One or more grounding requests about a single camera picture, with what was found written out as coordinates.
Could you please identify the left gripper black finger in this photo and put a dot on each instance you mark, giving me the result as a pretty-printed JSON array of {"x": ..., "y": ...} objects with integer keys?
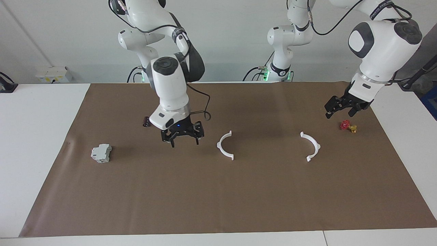
[
  {"x": 330, "y": 111},
  {"x": 352, "y": 112}
]

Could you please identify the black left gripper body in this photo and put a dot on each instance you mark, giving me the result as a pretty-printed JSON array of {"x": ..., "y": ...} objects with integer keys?
[{"x": 350, "y": 100}]

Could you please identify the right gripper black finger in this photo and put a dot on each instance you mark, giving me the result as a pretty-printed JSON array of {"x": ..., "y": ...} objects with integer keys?
[
  {"x": 197, "y": 139},
  {"x": 172, "y": 141}
]

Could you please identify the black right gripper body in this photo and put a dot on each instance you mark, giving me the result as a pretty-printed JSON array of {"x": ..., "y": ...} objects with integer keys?
[{"x": 184, "y": 129}]

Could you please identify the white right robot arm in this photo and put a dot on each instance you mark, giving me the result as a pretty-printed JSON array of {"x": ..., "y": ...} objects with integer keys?
[{"x": 169, "y": 85}]

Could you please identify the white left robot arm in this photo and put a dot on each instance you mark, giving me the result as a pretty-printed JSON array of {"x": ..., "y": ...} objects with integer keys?
[{"x": 379, "y": 44}]

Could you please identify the black cylindrical capacitor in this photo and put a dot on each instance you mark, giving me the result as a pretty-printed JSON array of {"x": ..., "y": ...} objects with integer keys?
[{"x": 145, "y": 122}]

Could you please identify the brown paper mat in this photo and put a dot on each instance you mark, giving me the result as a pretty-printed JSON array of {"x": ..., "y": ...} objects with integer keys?
[{"x": 218, "y": 194}]

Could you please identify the white circuit breaker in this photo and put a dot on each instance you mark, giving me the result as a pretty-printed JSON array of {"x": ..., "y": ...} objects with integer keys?
[{"x": 101, "y": 153}]

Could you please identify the black stand pole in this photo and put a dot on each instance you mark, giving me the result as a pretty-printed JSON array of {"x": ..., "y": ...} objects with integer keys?
[{"x": 418, "y": 73}]

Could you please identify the blue box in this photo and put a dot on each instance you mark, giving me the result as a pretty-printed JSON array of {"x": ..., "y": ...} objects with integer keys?
[{"x": 431, "y": 107}]

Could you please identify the white wall socket box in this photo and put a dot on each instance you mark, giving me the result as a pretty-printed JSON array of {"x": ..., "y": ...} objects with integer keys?
[{"x": 53, "y": 74}]

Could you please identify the black clamp mount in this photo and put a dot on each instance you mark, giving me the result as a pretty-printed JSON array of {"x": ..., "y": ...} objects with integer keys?
[{"x": 6, "y": 87}]

